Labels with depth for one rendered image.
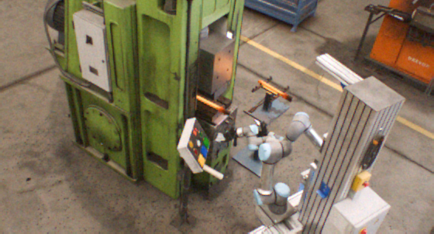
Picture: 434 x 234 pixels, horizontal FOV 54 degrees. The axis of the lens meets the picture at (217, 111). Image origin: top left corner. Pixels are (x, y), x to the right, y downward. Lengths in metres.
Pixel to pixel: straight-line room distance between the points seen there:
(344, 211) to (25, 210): 2.95
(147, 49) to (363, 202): 1.97
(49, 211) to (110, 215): 0.58
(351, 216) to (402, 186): 2.21
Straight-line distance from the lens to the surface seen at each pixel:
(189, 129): 3.30
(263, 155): 2.87
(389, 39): 6.61
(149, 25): 3.34
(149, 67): 3.54
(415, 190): 5.12
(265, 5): 7.40
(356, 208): 3.01
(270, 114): 4.24
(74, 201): 4.44
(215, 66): 3.38
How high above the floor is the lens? 3.45
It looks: 41 degrees down
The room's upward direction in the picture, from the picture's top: 6 degrees clockwise
